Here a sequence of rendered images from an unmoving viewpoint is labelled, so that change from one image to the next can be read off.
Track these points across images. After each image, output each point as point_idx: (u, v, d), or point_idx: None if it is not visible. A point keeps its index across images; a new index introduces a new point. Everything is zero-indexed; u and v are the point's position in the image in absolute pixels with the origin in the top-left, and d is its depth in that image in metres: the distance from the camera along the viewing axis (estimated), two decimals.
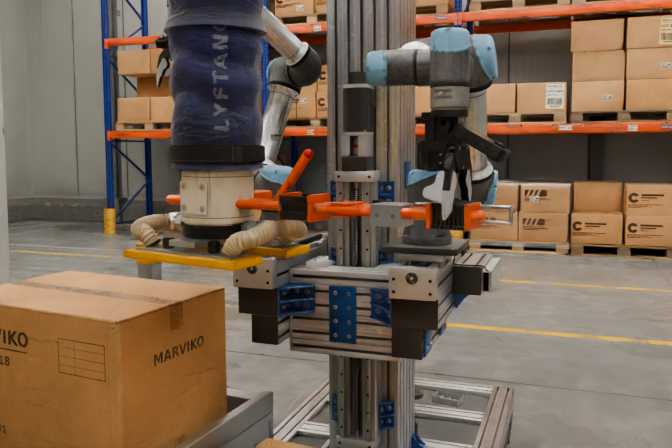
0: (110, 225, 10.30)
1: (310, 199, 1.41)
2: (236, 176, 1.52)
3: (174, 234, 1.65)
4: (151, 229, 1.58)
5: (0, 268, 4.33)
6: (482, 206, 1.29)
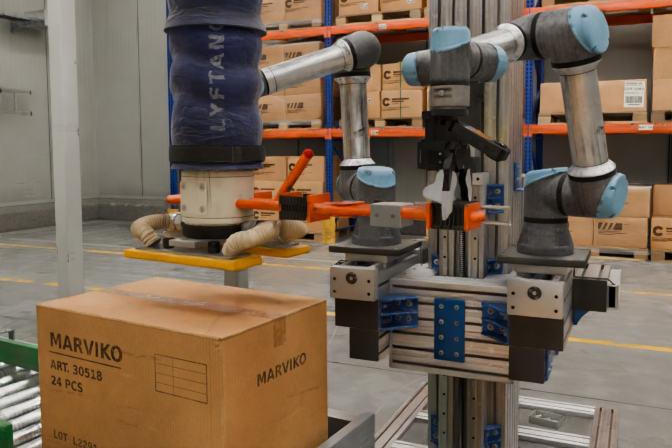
0: None
1: (310, 199, 1.41)
2: (236, 176, 1.52)
3: (174, 234, 1.65)
4: (151, 229, 1.58)
5: (74, 269, 4.31)
6: (481, 206, 1.28)
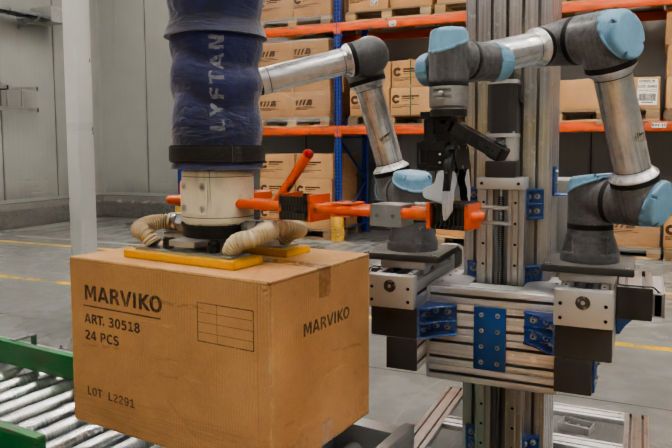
0: None
1: (310, 199, 1.41)
2: (236, 176, 1.52)
3: (174, 234, 1.65)
4: (151, 229, 1.58)
5: None
6: (481, 206, 1.28)
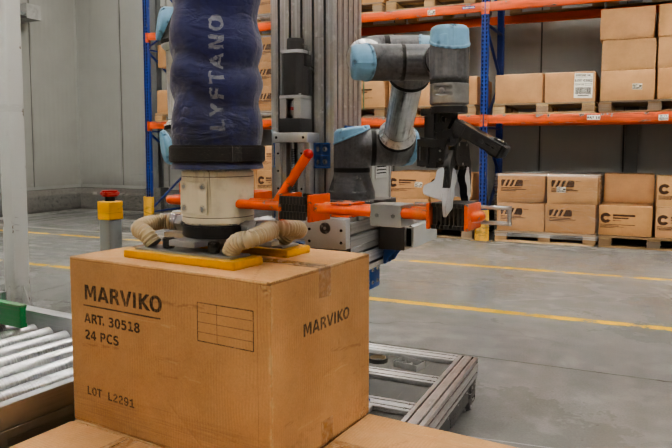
0: (149, 212, 10.70)
1: (310, 199, 1.41)
2: (236, 176, 1.52)
3: (174, 234, 1.65)
4: (151, 229, 1.58)
5: (19, 240, 4.63)
6: (481, 206, 1.28)
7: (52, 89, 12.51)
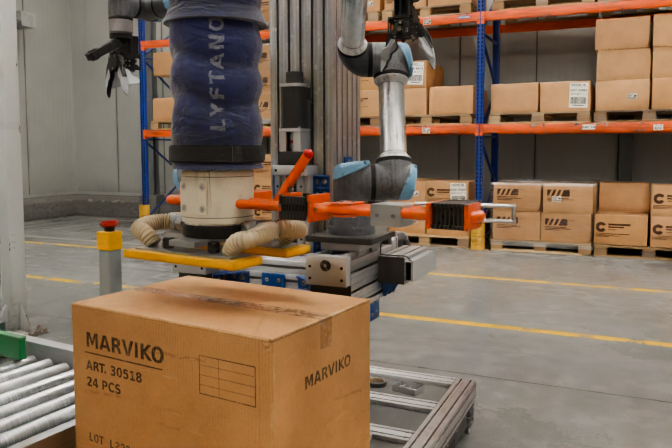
0: None
1: (310, 199, 1.41)
2: (236, 176, 1.52)
3: (174, 234, 1.65)
4: (151, 229, 1.58)
5: (16, 257, 4.62)
6: (485, 205, 1.31)
7: (47, 96, 12.49)
